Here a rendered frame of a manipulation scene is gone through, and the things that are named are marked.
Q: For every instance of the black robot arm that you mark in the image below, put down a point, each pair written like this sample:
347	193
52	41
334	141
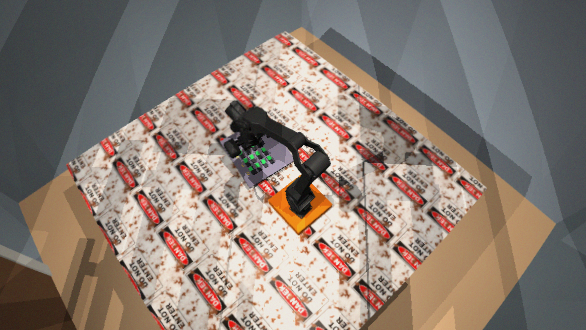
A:
255	122

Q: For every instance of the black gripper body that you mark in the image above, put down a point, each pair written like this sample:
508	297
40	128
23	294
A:
232	147

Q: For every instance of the grey switch panel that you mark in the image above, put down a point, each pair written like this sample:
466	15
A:
261	161

